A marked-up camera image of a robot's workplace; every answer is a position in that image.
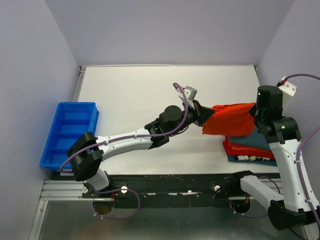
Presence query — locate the folded teal t shirt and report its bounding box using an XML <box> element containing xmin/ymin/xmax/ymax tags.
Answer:
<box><xmin>228</xmin><ymin>128</ymin><xmax>270</xmax><ymax>150</ymax></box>

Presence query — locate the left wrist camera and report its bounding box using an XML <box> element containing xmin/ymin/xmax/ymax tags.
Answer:
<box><xmin>176</xmin><ymin>86</ymin><xmax>198</xmax><ymax>108</ymax></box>

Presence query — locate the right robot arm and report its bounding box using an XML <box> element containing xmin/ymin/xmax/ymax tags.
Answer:
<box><xmin>230</xmin><ymin>85</ymin><xmax>320</xmax><ymax>230</ymax></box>

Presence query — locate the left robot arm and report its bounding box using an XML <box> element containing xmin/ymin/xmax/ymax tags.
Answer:
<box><xmin>67</xmin><ymin>100</ymin><xmax>215</xmax><ymax>198</ymax></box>

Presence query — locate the blue plastic bin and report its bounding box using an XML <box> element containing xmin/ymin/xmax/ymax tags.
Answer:
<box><xmin>39</xmin><ymin>102</ymin><xmax>99</xmax><ymax>171</ymax></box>

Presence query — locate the orange t shirt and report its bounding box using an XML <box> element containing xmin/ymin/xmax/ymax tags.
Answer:
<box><xmin>202</xmin><ymin>102</ymin><xmax>255</xmax><ymax>137</ymax></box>

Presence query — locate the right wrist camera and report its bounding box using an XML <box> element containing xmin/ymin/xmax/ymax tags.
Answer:
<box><xmin>276</xmin><ymin>77</ymin><xmax>297</xmax><ymax>106</ymax></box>

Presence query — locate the black mounting base rail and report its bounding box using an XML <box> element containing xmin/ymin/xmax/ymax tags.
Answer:
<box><xmin>82</xmin><ymin>171</ymin><xmax>246</xmax><ymax>209</ymax></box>

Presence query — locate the aluminium frame rail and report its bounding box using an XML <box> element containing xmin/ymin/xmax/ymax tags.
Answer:
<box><xmin>27</xmin><ymin>65</ymin><xmax>87</xmax><ymax>240</ymax></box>

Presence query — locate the folded red t shirt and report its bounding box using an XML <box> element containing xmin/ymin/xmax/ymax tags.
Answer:
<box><xmin>222</xmin><ymin>136</ymin><xmax>274</xmax><ymax>159</ymax></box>

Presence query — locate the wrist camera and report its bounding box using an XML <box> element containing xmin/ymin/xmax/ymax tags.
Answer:
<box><xmin>176</xmin><ymin>86</ymin><xmax>198</xmax><ymax>108</ymax></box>
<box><xmin>276</xmin><ymin>77</ymin><xmax>297</xmax><ymax>106</ymax></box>

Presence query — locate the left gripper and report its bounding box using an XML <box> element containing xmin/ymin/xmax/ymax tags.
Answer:
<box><xmin>167</xmin><ymin>99</ymin><xmax>214</xmax><ymax>137</ymax></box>

